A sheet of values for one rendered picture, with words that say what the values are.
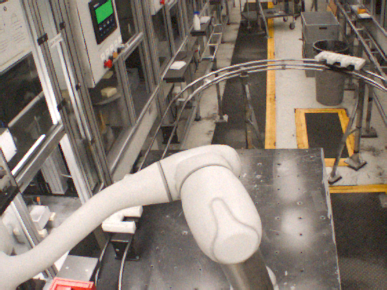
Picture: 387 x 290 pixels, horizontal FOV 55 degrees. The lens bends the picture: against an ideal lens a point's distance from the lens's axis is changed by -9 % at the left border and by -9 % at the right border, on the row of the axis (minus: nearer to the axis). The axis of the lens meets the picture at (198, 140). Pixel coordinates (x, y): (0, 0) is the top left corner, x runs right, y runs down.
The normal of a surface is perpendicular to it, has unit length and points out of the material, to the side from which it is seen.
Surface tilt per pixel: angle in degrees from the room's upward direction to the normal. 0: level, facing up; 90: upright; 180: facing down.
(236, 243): 85
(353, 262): 0
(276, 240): 0
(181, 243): 0
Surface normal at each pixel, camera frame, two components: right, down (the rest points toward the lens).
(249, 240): 0.17, 0.44
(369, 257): -0.11, -0.84
